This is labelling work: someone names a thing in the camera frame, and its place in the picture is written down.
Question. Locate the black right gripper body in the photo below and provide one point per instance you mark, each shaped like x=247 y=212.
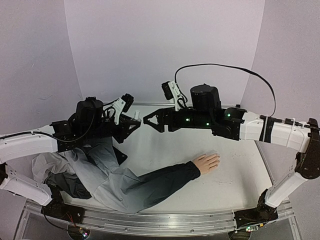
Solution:
x=165 y=120

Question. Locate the mannequin hand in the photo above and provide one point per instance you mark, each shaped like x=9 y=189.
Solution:
x=207 y=163

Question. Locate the clear nail polish bottle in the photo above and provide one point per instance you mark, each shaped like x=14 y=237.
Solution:
x=137 y=116

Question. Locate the aluminium right table rail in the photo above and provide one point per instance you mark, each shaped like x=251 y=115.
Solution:
x=264 y=159

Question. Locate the aluminium table rail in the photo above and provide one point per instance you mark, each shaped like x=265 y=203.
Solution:
x=264 y=159
x=168 y=104

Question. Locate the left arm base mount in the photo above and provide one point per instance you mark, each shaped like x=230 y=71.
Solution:
x=59 y=210

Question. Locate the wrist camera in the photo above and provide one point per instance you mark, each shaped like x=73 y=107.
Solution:
x=122 y=105
x=173 y=94

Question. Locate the aluminium back table rail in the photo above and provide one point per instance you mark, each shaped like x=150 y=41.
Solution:
x=168 y=104

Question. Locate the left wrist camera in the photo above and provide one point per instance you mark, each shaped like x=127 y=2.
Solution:
x=122 y=105

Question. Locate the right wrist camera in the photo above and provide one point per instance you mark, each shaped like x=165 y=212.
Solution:
x=173 y=94

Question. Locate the aluminium front rail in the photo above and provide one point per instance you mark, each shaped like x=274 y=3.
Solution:
x=168 y=219

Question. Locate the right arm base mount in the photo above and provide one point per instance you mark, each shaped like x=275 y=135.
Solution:
x=261 y=214

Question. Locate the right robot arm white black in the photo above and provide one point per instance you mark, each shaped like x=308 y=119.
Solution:
x=237 y=124

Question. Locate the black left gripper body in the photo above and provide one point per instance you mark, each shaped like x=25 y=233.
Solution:
x=99 y=133

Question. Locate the grey black jacket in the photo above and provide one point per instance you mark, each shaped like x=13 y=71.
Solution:
x=93 y=172

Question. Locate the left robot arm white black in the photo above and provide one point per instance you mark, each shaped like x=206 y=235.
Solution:
x=92 y=119

